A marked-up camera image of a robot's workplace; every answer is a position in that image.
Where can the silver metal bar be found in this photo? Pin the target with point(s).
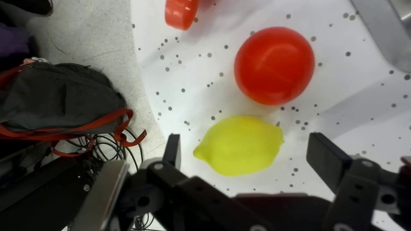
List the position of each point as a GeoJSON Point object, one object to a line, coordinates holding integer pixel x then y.
{"type": "Point", "coordinates": [100, 196]}

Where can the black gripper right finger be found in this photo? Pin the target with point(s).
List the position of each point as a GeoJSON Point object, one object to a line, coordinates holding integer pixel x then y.
{"type": "Point", "coordinates": [325, 158]}

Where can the red plastic cup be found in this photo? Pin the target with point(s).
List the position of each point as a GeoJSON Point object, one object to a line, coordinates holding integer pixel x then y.
{"type": "Point", "coordinates": [181, 13]}

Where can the white speckled toy countertop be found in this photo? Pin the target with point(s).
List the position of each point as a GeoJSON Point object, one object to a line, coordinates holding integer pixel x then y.
{"type": "Point", "coordinates": [193, 77]}

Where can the yellow-green plastic lemon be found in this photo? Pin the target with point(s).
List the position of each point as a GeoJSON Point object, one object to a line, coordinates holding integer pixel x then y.
{"type": "Point", "coordinates": [239, 145]}

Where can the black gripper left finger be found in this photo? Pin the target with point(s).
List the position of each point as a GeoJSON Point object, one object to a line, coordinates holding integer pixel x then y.
{"type": "Point", "coordinates": [172, 149]}

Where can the red plastic bowl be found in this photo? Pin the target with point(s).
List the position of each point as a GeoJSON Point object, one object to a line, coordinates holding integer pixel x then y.
{"type": "Point", "coordinates": [274, 64]}

